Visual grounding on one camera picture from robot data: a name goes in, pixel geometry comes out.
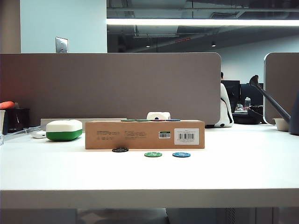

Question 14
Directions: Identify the long brown cardboard box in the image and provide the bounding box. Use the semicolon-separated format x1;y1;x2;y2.
85;120;206;150

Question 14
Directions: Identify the wide grey desk partition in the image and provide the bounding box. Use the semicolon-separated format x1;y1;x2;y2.
0;53;221;128

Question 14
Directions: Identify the white and black rounded figure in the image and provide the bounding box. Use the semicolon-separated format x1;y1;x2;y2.
214;83;235;128

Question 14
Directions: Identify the black computer monitor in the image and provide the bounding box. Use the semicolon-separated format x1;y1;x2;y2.
221;80;241;112

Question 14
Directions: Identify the white and green case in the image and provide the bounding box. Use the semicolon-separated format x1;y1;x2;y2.
45;119;83;141

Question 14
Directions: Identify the long ceiling light strip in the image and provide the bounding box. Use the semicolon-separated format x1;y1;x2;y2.
107;18;299;27

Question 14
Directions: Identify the black bag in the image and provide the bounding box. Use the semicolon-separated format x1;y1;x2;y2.
233;105;266;125

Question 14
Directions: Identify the dark blue monitor back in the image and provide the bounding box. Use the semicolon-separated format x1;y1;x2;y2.
240;83;264;107

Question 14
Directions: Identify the small white earbuds case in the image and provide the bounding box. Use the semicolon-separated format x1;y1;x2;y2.
31;130;47;139

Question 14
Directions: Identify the dark grey watering can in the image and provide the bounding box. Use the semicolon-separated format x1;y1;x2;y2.
249;75;299;136

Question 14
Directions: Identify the black desk container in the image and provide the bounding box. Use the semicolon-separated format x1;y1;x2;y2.
6;108;30;134

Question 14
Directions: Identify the white bowl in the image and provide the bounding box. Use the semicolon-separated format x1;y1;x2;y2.
272;117;291;131

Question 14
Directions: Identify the grey partition with white edge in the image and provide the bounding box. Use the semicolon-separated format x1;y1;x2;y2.
263;52;299;126

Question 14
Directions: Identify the orange object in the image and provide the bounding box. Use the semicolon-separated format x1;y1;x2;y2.
0;101;15;110

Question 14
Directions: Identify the white paper cup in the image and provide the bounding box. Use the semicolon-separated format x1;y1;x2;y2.
0;110;6;136

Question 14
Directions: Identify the metal wall plate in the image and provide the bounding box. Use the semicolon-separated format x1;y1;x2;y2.
55;36;69;53

